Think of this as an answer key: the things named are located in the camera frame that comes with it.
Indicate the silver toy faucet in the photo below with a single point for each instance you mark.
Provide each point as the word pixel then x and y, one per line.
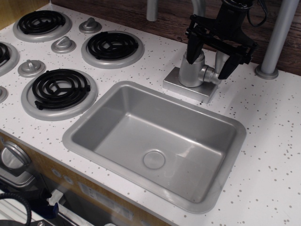
pixel 192 80

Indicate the silver stove knob front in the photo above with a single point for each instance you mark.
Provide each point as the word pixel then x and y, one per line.
pixel 31 68

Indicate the silver oven dial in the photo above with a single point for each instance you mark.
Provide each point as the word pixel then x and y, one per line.
pixel 14 159

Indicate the silver stove knob left edge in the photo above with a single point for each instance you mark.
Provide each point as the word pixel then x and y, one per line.
pixel 3 94

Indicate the back left black burner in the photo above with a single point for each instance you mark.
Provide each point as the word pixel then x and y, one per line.
pixel 42 26

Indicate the silver stove knob back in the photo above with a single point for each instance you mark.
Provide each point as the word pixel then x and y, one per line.
pixel 90 26

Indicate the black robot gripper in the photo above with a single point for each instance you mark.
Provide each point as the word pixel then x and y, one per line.
pixel 223 34

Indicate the silver stove knob middle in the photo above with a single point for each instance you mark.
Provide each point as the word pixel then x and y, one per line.
pixel 63 45

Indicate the silver stove knob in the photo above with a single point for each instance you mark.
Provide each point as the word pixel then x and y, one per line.
pixel 63 45
pixel 31 68
pixel 90 26

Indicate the grey support pole with base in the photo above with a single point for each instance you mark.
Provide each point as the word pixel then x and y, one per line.
pixel 268 69

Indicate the back right black burner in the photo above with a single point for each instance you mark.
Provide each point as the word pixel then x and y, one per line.
pixel 112 50

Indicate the left edge black burner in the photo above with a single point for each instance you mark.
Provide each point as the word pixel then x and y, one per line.
pixel 9 58

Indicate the silver faucet lever handle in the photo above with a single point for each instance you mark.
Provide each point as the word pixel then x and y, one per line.
pixel 219 63

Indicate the front right black burner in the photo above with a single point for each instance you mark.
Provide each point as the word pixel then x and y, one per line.
pixel 59 95

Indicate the grey toy sink basin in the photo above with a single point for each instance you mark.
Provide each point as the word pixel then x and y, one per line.
pixel 178 151

